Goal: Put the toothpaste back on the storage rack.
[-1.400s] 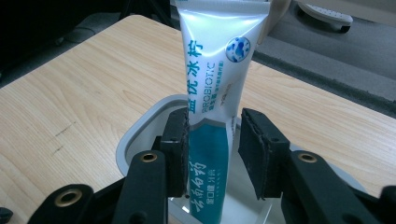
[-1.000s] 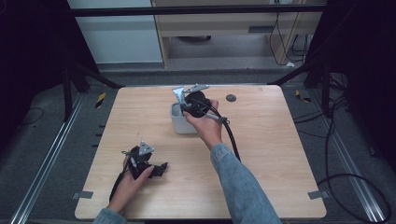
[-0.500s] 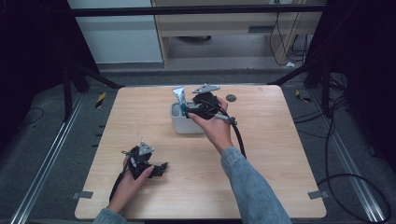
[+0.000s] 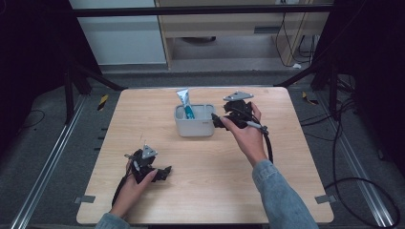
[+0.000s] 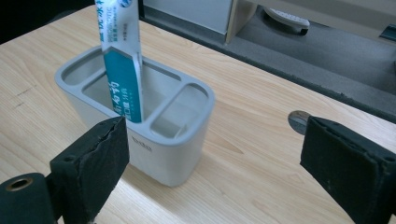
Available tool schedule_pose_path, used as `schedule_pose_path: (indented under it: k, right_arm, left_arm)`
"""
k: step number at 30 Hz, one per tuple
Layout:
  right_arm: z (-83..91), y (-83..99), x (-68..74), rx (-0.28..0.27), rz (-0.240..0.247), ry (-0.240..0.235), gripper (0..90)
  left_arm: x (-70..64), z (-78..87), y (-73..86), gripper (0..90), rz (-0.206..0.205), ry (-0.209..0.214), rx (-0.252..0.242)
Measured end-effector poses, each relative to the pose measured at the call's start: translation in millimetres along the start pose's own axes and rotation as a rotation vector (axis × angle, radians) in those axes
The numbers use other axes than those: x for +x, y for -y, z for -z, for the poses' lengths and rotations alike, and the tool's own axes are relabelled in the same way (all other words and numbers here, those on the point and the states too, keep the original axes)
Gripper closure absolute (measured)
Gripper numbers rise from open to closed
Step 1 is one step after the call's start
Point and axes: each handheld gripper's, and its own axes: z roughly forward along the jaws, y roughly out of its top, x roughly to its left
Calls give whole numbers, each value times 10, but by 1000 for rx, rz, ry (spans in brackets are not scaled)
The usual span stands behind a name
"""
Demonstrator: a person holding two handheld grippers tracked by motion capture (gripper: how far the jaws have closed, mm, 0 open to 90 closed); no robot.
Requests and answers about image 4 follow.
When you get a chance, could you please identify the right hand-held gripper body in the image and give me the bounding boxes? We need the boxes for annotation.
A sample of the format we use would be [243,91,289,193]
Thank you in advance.
[222,90,256,130]

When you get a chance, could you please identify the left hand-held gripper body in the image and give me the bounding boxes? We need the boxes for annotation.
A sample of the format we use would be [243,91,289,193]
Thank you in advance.
[124,144,160,185]

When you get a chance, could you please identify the person's left hand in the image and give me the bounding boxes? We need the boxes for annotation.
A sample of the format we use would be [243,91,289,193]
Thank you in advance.
[109,161,159,219]

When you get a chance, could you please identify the person's right hand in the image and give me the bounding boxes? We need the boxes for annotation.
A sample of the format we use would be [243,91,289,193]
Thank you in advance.
[221,101,269,169]

